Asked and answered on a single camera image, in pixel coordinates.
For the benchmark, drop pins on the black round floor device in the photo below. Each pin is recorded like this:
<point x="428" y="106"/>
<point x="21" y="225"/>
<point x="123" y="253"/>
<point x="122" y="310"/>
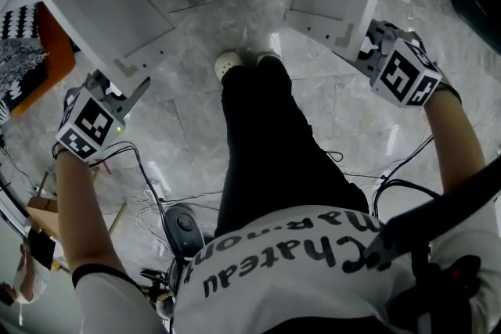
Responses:
<point x="184" y="228"/>

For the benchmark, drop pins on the wooden stick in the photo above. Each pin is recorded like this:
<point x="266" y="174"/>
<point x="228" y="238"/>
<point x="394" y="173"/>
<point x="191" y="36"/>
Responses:
<point x="117" y="220"/>

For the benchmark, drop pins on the person's white printed shirt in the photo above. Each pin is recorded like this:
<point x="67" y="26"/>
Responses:
<point x="282" y="285"/>

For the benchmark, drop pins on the person's right forearm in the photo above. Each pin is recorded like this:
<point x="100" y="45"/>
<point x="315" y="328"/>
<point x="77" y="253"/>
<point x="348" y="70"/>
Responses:
<point x="454" y="144"/>

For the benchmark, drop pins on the person's left forearm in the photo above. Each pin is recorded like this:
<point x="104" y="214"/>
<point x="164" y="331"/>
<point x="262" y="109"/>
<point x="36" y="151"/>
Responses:
<point x="82" y="207"/>

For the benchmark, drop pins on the large black object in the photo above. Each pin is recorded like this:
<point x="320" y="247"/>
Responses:
<point x="475" y="0"/>

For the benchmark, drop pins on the cardboard box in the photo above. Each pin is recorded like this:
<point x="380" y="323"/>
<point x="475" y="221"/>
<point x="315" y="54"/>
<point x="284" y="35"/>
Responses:
<point x="41" y="209"/>

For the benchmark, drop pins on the orange box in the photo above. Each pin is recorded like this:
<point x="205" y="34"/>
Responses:
<point x="58" y="58"/>

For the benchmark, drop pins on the black and white patterned cloth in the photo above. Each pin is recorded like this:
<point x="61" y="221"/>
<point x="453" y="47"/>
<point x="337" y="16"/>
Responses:
<point x="17" y="62"/>

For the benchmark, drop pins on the person's white shoe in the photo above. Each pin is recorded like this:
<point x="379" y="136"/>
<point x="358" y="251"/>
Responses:
<point x="268" y="58"/>
<point x="227" y="64"/>

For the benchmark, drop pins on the person's black trousers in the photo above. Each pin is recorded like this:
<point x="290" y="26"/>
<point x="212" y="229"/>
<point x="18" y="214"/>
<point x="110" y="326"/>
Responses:
<point x="270" y="152"/>

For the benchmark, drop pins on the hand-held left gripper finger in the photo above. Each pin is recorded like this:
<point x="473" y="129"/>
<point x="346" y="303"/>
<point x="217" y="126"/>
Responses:
<point x="135" y="95"/>

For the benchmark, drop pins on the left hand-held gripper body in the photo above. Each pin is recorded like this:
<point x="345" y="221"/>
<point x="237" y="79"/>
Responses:
<point x="91" y="122"/>

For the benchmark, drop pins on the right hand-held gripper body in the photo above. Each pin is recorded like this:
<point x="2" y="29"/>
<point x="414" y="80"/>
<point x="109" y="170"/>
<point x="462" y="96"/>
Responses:
<point x="405" y="74"/>

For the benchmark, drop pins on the black wristband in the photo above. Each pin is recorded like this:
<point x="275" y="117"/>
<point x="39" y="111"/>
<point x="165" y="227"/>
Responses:
<point x="450" y="90"/>
<point x="58" y="150"/>

